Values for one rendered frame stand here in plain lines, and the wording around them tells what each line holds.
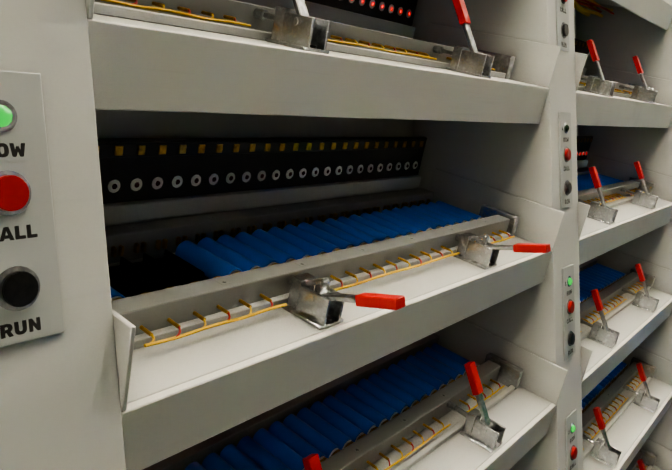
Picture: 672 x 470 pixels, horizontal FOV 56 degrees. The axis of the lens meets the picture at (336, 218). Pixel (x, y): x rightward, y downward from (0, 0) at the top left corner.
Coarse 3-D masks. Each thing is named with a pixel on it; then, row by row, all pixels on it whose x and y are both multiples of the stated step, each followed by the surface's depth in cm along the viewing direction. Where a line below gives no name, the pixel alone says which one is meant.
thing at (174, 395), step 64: (256, 192) 63; (320, 192) 71; (448, 192) 88; (512, 256) 73; (256, 320) 46; (384, 320) 51; (448, 320) 61; (128, 384) 32; (192, 384) 36; (256, 384) 41; (320, 384) 47; (128, 448) 34
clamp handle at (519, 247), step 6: (486, 240) 67; (492, 246) 67; (498, 246) 66; (504, 246) 66; (510, 246) 65; (516, 246) 65; (522, 246) 64; (528, 246) 64; (534, 246) 64; (540, 246) 63; (546, 246) 63; (522, 252) 64; (528, 252) 64; (534, 252) 64; (540, 252) 63; (546, 252) 63
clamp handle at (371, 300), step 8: (328, 280) 47; (320, 288) 47; (328, 296) 46; (336, 296) 46; (344, 296) 45; (352, 296) 45; (360, 296) 44; (368, 296) 44; (376, 296) 44; (384, 296) 43; (392, 296) 43; (400, 296) 43; (360, 304) 44; (368, 304) 44; (376, 304) 43; (384, 304) 43; (392, 304) 43; (400, 304) 43
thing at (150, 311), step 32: (480, 224) 74; (320, 256) 54; (352, 256) 55; (384, 256) 59; (416, 256) 62; (448, 256) 66; (192, 288) 43; (224, 288) 44; (256, 288) 47; (288, 288) 49; (128, 320) 38; (160, 320) 40
